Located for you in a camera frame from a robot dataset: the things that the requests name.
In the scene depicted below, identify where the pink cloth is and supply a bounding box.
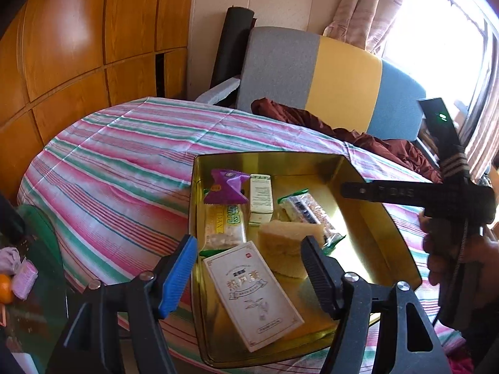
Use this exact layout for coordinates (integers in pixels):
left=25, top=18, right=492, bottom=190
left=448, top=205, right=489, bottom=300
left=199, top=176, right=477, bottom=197
left=0, top=246, right=22, bottom=275

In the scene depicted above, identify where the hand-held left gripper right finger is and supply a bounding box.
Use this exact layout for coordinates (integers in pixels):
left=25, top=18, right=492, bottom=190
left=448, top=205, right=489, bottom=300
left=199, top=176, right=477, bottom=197
left=299, top=235, right=457, bottom=374

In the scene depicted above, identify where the maroon blanket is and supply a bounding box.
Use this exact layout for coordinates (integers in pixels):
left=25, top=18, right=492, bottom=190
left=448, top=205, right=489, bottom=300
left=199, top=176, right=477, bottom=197
left=250, top=97, right=443, bottom=184

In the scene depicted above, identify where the person's right forearm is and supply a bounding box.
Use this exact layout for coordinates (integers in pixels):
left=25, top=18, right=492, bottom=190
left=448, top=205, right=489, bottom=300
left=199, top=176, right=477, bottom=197
left=460, top=269, right=499, bottom=374

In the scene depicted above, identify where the small green white box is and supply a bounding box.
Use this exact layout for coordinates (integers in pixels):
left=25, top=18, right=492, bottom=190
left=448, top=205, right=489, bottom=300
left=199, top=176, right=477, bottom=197
left=248, top=173, right=274, bottom=224

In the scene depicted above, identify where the pink brush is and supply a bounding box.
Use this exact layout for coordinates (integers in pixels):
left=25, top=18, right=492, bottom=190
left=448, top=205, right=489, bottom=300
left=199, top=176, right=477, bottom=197
left=12, top=260, right=39, bottom=300

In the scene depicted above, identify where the white foam piece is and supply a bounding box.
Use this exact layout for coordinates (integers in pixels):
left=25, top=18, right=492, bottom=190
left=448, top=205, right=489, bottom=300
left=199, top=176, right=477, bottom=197
left=194, top=76, right=241, bottom=106

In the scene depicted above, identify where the person's right hand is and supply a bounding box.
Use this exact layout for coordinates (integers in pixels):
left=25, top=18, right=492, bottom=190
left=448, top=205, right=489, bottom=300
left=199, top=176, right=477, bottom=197
left=422, top=214, right=499, bottom=287

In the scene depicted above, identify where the wooden wardrobe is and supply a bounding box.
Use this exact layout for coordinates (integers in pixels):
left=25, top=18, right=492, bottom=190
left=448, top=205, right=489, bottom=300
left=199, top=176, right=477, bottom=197
left=0, top=0, right=197, bottom=203

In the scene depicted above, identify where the green-edged granola bar packet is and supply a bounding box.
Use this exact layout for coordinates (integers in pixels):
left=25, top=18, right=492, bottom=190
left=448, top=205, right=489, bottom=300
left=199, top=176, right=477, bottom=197
left=278, top=189, right=347, bottom=251

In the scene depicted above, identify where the yellow sponge cake slice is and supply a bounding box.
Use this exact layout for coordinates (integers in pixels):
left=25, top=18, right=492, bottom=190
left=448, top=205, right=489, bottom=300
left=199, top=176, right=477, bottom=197
left=258, top=219, right=326, bottom=279

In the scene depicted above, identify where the glass side table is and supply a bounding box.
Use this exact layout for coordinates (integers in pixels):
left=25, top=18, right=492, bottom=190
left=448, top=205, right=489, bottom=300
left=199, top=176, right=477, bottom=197
left=0, top=203, right=69, bottom=374

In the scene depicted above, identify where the gold metal tin box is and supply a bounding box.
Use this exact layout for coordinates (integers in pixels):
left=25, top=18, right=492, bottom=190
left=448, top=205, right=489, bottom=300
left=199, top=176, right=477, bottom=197
left=188, top=153, right=424, bottom=369

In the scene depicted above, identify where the white medicine box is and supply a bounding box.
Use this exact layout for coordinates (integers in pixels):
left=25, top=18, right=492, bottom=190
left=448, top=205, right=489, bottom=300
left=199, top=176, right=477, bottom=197
left=202, top=241, right=305, bottom=353

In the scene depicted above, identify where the black rolled mat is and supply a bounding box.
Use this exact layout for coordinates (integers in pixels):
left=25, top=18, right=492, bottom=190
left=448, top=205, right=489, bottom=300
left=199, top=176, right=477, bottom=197
left=211, top=6, right=256, bottom=90

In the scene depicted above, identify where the patterned beige curtain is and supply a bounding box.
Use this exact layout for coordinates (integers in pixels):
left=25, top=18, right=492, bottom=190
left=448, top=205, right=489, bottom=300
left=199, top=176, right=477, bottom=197
left=323, top=0, right=414, bottom=54
left=464, top=19, right=499, bottom=180

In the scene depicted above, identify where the yellow white rice snack packet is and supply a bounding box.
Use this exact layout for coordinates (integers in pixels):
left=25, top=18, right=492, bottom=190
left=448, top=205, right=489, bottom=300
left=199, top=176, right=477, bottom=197
left=201, top=203, right=248, bottom=256

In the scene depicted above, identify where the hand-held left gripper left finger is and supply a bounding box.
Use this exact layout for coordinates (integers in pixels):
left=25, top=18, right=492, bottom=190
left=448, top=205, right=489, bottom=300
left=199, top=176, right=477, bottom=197
left=47, top=235, right=199, bottom=374

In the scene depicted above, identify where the bright window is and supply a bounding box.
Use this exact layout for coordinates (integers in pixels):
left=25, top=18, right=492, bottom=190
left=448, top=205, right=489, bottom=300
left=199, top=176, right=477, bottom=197
left=380, top=0, right=490, bottom=98

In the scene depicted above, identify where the striped bed sheet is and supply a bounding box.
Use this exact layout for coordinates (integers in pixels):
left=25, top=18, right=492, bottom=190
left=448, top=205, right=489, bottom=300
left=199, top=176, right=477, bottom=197
left=17, top=97, right=468, bottom=374

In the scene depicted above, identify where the purple snack packet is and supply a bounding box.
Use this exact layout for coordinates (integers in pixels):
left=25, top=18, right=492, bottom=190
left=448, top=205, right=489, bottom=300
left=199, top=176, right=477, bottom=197
left=203, top=168, right=250, bottom=206

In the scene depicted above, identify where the orange fruit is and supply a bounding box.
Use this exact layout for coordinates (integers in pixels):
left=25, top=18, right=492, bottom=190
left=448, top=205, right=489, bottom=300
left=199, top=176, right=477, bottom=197
left=0, top=274, right=14, bottom=304

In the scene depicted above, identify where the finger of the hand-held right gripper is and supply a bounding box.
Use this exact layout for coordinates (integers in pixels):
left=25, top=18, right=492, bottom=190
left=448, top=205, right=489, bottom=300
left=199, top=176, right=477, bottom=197
left=340, top=180, right=428, bottom=205

